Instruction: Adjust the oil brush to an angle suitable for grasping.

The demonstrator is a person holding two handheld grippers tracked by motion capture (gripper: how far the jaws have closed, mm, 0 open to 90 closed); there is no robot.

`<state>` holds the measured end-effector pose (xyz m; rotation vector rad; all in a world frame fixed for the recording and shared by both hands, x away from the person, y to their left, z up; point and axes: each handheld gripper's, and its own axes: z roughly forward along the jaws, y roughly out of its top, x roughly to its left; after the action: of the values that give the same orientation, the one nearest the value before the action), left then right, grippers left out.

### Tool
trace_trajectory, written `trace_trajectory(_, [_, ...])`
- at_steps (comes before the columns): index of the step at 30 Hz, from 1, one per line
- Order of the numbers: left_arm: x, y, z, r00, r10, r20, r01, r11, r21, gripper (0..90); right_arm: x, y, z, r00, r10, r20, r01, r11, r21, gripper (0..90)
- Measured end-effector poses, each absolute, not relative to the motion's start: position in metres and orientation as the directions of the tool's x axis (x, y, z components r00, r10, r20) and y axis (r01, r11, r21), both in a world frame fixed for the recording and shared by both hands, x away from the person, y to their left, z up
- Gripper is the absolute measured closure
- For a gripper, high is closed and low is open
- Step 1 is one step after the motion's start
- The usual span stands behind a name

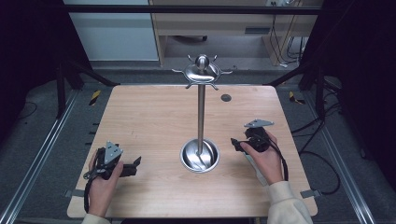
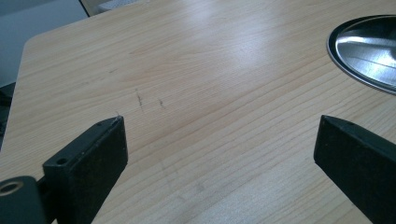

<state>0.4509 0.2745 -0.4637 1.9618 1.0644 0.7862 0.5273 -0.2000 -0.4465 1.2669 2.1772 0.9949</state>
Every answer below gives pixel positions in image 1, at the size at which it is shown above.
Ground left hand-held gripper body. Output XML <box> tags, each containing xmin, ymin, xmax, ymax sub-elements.
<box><xmin>83</xmin><ymin>141</ymin><xmax>126</xmax><ymax>181</ymax></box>

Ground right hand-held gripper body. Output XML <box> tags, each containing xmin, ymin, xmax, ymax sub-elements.
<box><xmin>243</xmin><ymin>119</ymin><xmax>276</xmax><ymax>153</ymax></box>

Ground person's right hand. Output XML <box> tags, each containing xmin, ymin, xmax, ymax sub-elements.
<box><xmin>239</xmin><ymin>130</ymin><xmax>285</xmax><ymax>187</ymax></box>

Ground person's left hand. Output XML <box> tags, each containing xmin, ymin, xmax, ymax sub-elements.
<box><xmin>88</xmin><ymin>148</ymin><xmax>124</xmax><ymax>218</ymax></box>

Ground stainless steel hook stand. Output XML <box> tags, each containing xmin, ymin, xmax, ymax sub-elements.
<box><xmin>171</xmin><ymin>53</ymin><xmax>234</xmax><ymax>175</ymax></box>

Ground black metal stand leg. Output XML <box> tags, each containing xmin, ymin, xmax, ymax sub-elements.
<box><xmin>263</xmin><ymin>61</ymin><xmax>327</xmax><ymax>121</ymax></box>
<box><xmin>55</xmin><ymin>59</ymin><xmax>121</xmax><ymax>119</ymax></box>

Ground white cabinet panel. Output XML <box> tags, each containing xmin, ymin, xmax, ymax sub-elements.
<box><xmin>63</xmin><ymin>0</ymin><xmax>160</xmax><ymax>62</ymax></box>

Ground light wooden desk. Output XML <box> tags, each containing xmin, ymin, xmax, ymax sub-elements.
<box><xmin>148</xmin><ymin>0</ymin><xmax>324</xmax><ymax>67</ymax></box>

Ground black curtain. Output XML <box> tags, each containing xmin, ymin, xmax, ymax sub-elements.
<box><xmin>0</xmin><ymin>0</ymin><xmax>93</xmax><ymax>147</ymax></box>
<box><xmin>299</xmin><ymin>0</ymin><xmax>396</xmax><ymax>190</ymax></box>

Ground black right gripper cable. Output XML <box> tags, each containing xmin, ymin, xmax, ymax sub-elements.
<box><xmin>266</xmin><ymin>135</ymin><xmax>290</xmax><ymax>182</ymax></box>

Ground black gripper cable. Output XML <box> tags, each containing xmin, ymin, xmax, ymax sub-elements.
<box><xmin>266</xmin><ymin>135</ymin><xmax>290</xmax><ymax>182</ymax></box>
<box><xmin>82</xmin><ymin>174</ymin><xmax>95</xmax><ymax>215</ymax></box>

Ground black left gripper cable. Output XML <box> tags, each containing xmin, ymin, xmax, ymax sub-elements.
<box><xmin>82</xmin><ymin>174</ymin><xmax>95</xmax><ymax>215</ymax></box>

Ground yellow handled tool right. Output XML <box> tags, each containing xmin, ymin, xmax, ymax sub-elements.
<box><xmin>288</xmin><ymin>91</ymin><xmax>306</xmax><ymax>105</ymax></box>

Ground grey table edge bracket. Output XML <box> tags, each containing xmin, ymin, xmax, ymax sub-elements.
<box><xmin>300</xmin><ymin>189</ymin><xmax>323</xmax><ymax>200</ymax></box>
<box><xmin>64</xmin><ymin>189</ymin><xmax>87</xmax><ymax>199</ymax></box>

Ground black floor cables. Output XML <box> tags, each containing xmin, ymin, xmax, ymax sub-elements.
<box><xmin>290</xmin><ymin>81</ymin><xmax>343</xmax><ymax>196</ymax></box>

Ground aluminium floor rail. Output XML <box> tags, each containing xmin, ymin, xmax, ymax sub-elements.
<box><xmin>303</xmin><ymin>91</ymin><xmax>377</xmax><ymax>224</ymax></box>
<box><xmin>0</xmin><ymin>89</ymin><xmax>79</xmax><ymax>224</ymax></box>

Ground black cables under desk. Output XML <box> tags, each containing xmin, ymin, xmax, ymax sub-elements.
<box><xmin>268</xmin><ymin>1</ymin><xmax>309</xmax><ymax>68</ymax></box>

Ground black horizontal frame bar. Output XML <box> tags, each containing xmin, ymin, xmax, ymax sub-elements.
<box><xmin>61</xmin><ymin>4</ymin><xmax>323</xmax><ymax>16</ymax></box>

